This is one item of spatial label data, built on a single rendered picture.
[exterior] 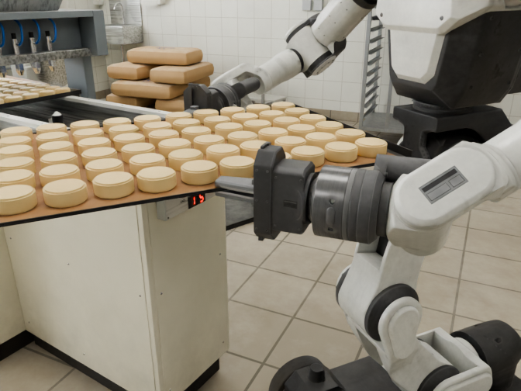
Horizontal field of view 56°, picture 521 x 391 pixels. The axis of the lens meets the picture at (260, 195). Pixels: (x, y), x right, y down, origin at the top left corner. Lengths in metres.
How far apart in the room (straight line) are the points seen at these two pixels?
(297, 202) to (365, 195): 0.08
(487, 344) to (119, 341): 1.05
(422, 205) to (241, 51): 5.14
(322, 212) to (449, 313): 1.71
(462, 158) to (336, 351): 1.44
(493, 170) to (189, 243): 1.00
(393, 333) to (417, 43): 0.59
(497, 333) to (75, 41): 1.72
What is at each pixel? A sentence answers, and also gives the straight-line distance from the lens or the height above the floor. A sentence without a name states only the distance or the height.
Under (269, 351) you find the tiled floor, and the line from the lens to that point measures 1.91.
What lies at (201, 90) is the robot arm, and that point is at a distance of 1.04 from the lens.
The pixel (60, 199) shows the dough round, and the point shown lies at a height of 1.01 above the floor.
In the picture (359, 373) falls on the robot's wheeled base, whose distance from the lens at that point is 1.60.
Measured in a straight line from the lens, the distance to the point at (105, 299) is 1.52.
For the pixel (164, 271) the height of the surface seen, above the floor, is 0.54.
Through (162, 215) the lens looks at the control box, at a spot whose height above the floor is 0.72.
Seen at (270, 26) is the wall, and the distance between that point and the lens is 5.44.
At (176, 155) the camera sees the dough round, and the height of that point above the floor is 1.02.
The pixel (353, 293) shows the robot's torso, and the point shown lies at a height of 0.61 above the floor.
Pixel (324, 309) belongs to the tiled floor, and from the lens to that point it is 2.13.
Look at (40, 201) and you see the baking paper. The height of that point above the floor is 1.00.
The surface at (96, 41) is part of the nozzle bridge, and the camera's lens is 1.97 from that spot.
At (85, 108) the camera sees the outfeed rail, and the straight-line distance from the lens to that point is 1.79.
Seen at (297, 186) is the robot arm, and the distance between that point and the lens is 0.58.
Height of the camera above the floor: 1.23
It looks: 22 degrees down
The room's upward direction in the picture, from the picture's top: straight up
